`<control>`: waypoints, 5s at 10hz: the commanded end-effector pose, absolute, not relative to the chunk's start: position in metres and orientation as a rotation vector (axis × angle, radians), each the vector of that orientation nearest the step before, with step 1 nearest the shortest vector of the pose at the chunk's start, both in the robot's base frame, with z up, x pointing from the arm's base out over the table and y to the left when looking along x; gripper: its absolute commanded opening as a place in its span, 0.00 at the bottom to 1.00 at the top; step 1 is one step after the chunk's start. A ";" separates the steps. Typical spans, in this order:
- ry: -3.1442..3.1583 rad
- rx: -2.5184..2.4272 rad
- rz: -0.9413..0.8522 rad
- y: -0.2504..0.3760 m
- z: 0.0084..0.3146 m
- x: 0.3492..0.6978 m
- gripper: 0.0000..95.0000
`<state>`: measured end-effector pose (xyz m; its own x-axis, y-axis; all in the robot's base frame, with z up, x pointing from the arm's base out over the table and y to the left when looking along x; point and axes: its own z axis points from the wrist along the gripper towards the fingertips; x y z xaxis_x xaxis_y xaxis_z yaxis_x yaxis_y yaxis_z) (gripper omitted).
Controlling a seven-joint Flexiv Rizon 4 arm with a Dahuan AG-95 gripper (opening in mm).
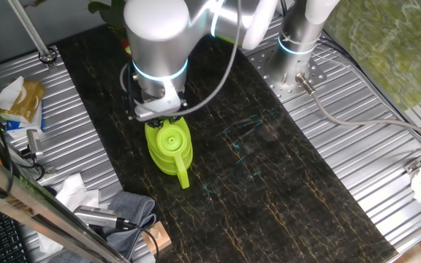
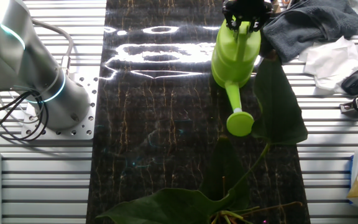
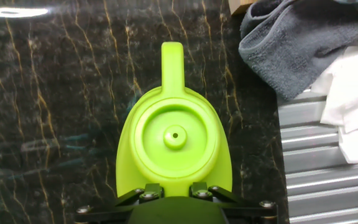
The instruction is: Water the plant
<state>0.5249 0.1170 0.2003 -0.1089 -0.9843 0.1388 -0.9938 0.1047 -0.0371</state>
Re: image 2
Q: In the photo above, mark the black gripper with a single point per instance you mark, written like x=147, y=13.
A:
x=247, y=9

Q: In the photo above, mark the lime green watering can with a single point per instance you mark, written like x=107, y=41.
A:
x=233, y=59

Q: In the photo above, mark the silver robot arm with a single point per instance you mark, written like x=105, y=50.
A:
x=26, y=62

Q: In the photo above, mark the green leafy plant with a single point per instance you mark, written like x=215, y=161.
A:
x=278, y=109

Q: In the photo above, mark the wooden block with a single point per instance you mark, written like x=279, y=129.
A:
x=277, y=7

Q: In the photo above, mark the grey towel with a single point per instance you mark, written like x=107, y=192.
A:
x=322, y=21

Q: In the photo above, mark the white tissue paper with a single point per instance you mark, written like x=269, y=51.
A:
x=328, y=62

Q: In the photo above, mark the black computer mouse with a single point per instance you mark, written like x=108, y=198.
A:
x=353, y=83

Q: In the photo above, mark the dark marble-pattern board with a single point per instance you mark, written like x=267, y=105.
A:
x=154, y=124

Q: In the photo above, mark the metal camera bracket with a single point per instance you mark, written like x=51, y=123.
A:
x=348, y=108

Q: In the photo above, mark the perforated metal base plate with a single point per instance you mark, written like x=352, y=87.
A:
x=82, y=124

